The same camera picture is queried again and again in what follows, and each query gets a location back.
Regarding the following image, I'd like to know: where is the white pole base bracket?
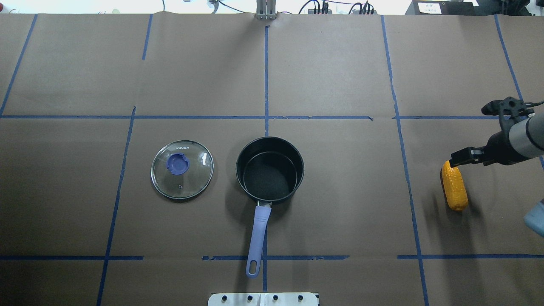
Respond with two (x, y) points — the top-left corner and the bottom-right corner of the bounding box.
(207, 292), (320, 306)

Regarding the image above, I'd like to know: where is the dark blue saucepan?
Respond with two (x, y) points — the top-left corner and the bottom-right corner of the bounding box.
(235, 137), (305, 278)

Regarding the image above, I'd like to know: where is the black box with label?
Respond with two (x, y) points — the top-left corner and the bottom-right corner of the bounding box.
(405, 0), (478, 16)

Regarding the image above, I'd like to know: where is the aluminium frame post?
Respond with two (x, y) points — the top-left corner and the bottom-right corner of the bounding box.
(255, 0), (277, 20)

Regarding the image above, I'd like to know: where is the yellow toy corn cob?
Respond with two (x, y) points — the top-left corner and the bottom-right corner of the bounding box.
(440, 160), (469, 212)

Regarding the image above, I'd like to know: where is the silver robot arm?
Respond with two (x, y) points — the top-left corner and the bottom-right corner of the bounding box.
(448, 113), (544, 168)

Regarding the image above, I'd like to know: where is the glass pot lid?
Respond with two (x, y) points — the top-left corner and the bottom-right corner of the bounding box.
(150, 140), (215, 200)

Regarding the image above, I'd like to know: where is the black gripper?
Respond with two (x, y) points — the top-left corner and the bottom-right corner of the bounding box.
(450, 131), (528, 167)

